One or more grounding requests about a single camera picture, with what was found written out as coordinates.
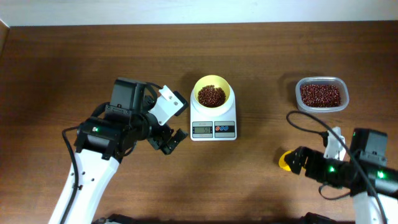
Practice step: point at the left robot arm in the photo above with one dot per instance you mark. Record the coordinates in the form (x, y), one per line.
(137, 111)

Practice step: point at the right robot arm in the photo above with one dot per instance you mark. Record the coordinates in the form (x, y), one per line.
(361, 168)

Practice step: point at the yellow plastic bowl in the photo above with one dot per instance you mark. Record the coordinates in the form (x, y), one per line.
(215, 80)

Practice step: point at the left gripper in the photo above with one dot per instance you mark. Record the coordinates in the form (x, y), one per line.
(165, 132)

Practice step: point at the clear plastic bean container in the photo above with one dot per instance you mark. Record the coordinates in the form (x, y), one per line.
(340, 84)

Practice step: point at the yellow plastic scoop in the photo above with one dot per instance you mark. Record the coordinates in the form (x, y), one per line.
(282, 164)

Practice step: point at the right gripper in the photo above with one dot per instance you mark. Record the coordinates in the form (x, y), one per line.
(310, 167)

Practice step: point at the red beans in bowl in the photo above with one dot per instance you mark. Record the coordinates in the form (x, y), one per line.
(211, 97)

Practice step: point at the red beans in container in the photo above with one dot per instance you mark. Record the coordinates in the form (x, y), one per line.
(320, 96)

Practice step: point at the white digital kitchen scale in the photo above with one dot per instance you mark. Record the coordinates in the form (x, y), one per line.
(213, 124)

